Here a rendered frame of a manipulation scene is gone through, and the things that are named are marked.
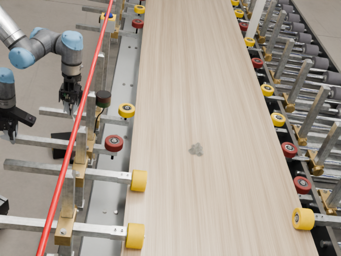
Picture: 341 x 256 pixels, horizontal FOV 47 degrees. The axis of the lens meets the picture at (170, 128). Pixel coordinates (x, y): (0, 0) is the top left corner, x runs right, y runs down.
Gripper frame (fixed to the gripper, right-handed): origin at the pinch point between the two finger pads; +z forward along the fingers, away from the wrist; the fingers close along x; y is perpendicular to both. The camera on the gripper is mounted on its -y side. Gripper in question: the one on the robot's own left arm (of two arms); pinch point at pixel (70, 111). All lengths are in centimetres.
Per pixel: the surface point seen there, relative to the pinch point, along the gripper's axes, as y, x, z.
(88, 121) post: -0.4, 7.4, 4.0
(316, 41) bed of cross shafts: -161, 166, 12
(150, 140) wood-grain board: -2.3, 35.2, 11.4
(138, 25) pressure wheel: -120, 22, 7
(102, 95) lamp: -0.8, 12.3, -9.7
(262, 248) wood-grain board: 48, 77, 13
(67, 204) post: 50, 9, 0
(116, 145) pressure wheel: 4.5, 20.5, 11.1
